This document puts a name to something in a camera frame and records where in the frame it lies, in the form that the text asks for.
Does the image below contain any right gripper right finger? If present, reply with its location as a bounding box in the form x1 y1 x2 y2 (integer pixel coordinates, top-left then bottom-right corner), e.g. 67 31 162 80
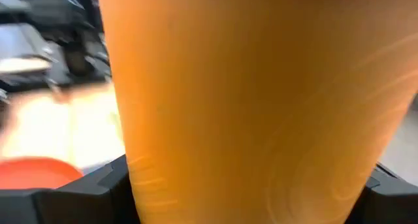
346 163 418 224

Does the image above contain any black silver toaster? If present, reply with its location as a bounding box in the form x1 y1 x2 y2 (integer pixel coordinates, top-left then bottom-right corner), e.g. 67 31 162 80
0 23 55 88

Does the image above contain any yellow cup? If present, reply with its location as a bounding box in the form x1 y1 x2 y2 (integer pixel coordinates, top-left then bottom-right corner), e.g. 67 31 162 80
94 0 418 224

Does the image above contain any orange plate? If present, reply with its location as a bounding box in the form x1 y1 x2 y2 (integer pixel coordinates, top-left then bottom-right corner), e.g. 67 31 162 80
0 156 84 190

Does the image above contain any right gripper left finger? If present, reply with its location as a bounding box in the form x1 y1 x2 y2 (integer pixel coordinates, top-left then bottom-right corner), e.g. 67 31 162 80
0 154 141 224

